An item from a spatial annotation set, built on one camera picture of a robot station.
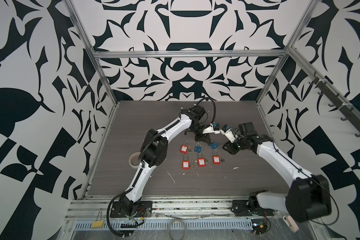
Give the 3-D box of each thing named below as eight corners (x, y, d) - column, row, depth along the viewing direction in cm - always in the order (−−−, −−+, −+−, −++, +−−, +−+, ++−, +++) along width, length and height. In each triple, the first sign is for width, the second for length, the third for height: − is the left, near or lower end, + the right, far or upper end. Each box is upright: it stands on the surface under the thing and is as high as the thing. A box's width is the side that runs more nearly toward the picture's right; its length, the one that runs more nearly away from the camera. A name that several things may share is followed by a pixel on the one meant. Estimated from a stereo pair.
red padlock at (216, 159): (213, 164, 91) (214, 162, 89) (211, 151, 96) (212, 150, 94) (220, 164, 91) (221, 162, 89) (218, 151, 96) (219, 150, 95)
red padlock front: (181, 169, 89) (181, 168, 87) (181, 155, 95) (181, 154, 93) (190, 169, 89) (190, 168, 87) (189, 155, 95) (189, 154, 93)
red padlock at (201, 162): (197, 167, 90) (198, 165, 88) (196, 154, 95) (197, 152, 93) (205, 167, 90) (206, 165, 88) (204, 154, 95) (204, 152, 93)
